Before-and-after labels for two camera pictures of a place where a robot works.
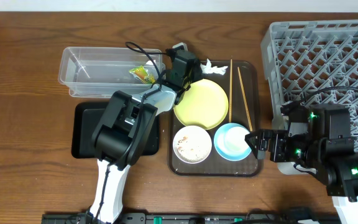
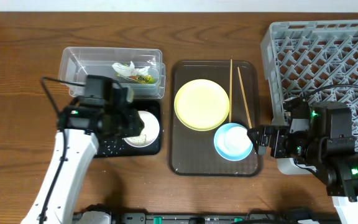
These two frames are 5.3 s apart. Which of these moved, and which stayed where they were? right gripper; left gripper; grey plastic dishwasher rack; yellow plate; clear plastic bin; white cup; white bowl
Moved: left gripper; white bowl
Stayed: right gripper; white cup; grey plastic dishwasher rack; yellow plate; clear plastic bin
